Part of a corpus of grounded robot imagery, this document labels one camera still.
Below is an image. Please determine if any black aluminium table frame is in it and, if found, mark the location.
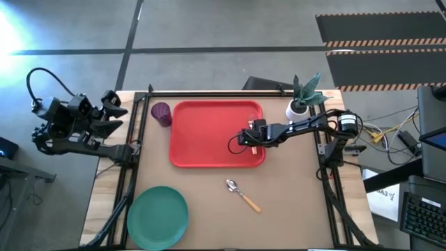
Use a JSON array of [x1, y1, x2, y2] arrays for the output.
[[78, 83, 380, 251]]

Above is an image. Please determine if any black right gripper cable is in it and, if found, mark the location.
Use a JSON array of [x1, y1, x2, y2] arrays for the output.
[[227, 134, 250, 155]]

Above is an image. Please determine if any black chair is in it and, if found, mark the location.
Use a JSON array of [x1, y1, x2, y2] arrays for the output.
[[242, 75, 295, 91]]

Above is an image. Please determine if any black hazard-striped floor mat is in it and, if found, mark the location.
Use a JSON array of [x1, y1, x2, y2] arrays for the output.
[[315, 11, 446, 48], [325, 48, 446, 93]]

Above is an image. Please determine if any green round plate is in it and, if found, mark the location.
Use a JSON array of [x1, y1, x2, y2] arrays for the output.
[[126, 185, 190, 251]]

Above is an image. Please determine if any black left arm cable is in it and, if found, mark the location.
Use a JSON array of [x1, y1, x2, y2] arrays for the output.
[[26, 67, 77, 106]]

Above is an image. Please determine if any white printed box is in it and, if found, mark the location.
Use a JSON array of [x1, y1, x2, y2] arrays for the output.
[[362, 169, 401, 222]]

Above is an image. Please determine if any white plant pot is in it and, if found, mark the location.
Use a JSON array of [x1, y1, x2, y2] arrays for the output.
[[285, 99, 310, 122]]

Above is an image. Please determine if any black desk bar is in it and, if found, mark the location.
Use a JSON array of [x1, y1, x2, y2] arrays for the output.
[[363, 158, 424, 193]]

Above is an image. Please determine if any grey laptop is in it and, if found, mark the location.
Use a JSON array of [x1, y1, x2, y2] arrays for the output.
[[417, 85, 446, 184]]

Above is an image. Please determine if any black device with blue light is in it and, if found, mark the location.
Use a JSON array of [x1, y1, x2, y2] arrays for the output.
[[0, 136, 20, 161]]

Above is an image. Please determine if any black power adapter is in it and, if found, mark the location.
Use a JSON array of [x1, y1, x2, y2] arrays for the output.
[[397, 130, 422, 157]]

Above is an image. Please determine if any green potted plant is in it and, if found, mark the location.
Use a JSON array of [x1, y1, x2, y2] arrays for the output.
[[291, 72, 334, 107]]

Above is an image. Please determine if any paper table cover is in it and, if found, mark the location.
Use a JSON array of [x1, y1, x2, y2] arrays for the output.
[[125, 96, 335, 250]]

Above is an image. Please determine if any metal spoon with wooden handle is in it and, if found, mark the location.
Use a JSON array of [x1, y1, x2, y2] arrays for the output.
[[225, 178, 262, 214]]

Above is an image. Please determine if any red plastic tray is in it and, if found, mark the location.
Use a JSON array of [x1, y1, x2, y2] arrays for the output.
[[169, 100, 267, 169]]

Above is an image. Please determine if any black keyboard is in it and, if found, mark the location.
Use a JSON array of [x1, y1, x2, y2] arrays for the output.
[[399, 191, 446, 249]]

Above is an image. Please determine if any purple plastic cup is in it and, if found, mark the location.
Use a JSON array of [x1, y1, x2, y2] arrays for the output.
[[150, 101, 173, 128]]

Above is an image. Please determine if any yellow cable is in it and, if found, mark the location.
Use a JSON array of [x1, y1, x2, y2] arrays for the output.
[[369, 111, 420, 144]]

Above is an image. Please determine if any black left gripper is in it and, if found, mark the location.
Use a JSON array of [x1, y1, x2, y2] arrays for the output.
[[82, 89, 129, 146]]

